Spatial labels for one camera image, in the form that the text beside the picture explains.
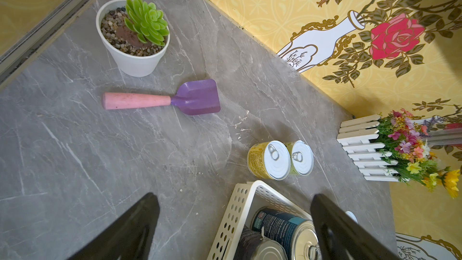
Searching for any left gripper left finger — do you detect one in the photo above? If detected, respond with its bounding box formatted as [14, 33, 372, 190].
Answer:
[70, 193, 160, 260]

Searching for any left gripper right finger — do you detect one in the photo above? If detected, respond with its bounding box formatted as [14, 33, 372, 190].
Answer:
[310, 194, 398, 260]

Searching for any large blue can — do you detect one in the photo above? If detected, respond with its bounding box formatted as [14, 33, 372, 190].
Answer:
[250, 207, 322, 260]

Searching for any dark red label can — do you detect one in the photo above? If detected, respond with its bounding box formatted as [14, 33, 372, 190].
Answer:
[234, 226, 287, 260]

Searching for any white plastic basket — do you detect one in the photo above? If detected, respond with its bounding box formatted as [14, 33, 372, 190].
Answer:
[207, 180, 312, 260]

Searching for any small white lid can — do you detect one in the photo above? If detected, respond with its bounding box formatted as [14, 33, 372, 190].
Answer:
[345, 211, 358, 223]

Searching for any small green can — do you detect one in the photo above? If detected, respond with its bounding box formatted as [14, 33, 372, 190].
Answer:
[284, 140, 314, 176]

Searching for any small yellow can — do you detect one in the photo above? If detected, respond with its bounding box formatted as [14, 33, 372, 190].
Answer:
[247, 140, 291, 181]

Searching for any flower box white fence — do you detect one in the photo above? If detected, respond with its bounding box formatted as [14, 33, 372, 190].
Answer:
[337, 109, 462, 198]

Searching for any pink purple toy shovel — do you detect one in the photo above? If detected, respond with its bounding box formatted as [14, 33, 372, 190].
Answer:
[102, 79, 221, 116]

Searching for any white potted succulent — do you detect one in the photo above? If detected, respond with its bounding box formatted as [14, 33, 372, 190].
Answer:
[96, 0, 170, 78]

